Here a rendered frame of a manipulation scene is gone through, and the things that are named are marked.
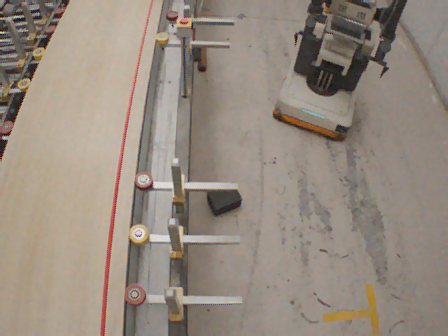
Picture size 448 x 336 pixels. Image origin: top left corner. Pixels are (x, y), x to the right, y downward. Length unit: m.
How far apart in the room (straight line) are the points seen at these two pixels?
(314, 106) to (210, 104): 0.87
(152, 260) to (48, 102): 1.00
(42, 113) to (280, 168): 1.72
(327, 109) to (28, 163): 2.12
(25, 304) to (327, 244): 1.91
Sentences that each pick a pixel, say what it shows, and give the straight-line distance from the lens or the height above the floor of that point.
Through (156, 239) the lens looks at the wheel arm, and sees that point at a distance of 1.48.
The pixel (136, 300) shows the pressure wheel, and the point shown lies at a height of 0.91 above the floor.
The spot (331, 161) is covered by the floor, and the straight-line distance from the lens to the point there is 2.87.
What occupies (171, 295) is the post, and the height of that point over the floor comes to 1.14.
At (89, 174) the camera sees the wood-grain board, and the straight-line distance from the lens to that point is 1.63.
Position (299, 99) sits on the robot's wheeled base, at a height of 0.28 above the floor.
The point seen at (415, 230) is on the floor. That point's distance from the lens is 2.91.
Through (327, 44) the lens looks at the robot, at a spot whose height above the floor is 0.85.
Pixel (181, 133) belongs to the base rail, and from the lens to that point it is 1.94.
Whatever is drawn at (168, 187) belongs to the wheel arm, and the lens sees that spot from 1.58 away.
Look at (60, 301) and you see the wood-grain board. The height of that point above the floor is 0.90.
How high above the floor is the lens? 2.24
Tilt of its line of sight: 58 degrees down
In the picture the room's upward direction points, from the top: 7 degrees clockwise
